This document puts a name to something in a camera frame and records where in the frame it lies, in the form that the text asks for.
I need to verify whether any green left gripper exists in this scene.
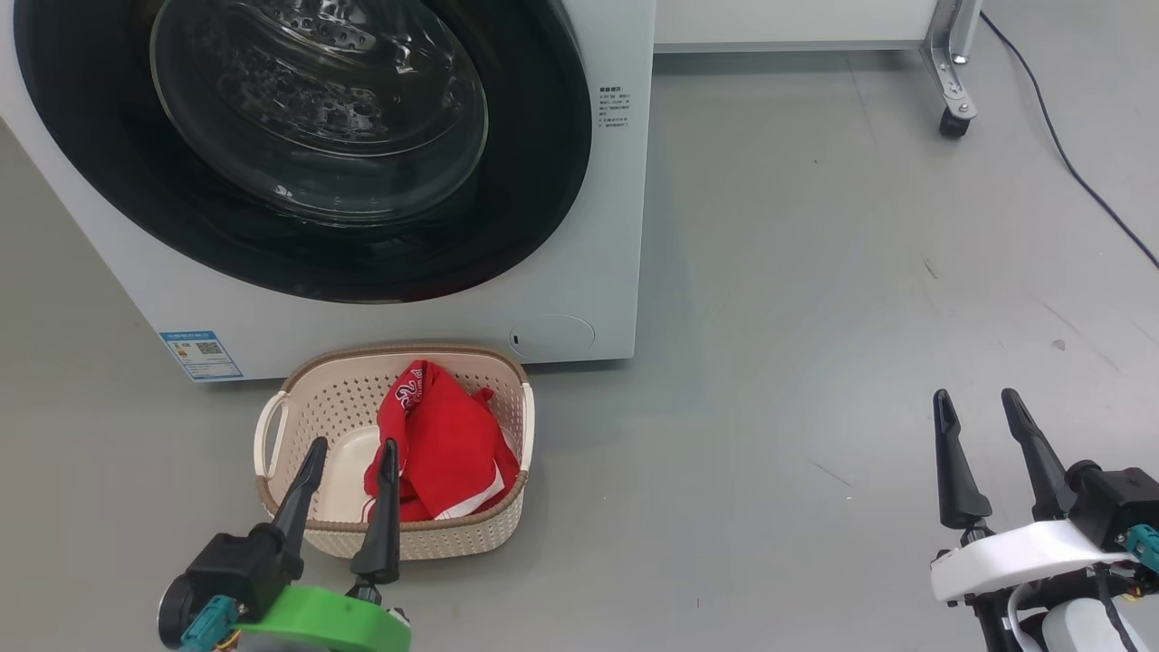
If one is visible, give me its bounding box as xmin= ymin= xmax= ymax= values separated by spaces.
xmin=234 ymin=437 xmax=412 ymax=652

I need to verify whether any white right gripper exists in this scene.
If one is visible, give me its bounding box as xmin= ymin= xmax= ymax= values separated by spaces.
xmin=930 ymin=388 xmax=1142 ymax=604

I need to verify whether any red white garment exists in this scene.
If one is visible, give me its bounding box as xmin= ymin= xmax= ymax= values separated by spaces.
xmin=363 ymin=360 xmax=521 ymax=524

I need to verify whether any round glass washing machine door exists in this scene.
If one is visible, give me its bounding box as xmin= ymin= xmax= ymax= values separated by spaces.
xmin=13 ymin=0 xmax=595 ymax=305

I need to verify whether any cream perforated laundry basket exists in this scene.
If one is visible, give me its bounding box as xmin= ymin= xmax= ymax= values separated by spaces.
xmin=254 ymin=343 xmax=537 ymax=561

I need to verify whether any white washing machine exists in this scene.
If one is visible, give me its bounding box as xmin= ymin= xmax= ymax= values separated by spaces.
xmin=0 ymin=0 xmax=658 ymax=384

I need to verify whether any blue energy label sticker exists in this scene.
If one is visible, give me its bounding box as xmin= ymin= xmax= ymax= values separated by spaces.
xmin=159 ymin=330 xmax=244 ymax=383

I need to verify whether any round filter cover hatch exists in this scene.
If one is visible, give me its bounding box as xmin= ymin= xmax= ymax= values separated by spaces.
xmin=508 ymin=313 xmax=597 ymax=361

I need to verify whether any small printed text label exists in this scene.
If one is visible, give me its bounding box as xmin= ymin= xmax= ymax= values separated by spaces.
xmin=597 ymin=86 xmax=633 ymax=133

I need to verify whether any right arm cable teal plug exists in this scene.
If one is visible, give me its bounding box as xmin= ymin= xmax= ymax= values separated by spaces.
xmin=1089 ymin=525 xmax=1159 ymax=652

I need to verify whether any thin black floor cable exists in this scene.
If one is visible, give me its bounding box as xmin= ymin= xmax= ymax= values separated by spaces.
xmin=980 ymin=10 xmax=1159 ymax=271

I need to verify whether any silver frame leg with caster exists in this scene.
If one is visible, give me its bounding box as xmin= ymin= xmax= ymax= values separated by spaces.
xmin=921 ymin=0 xmax=984 ymax=139

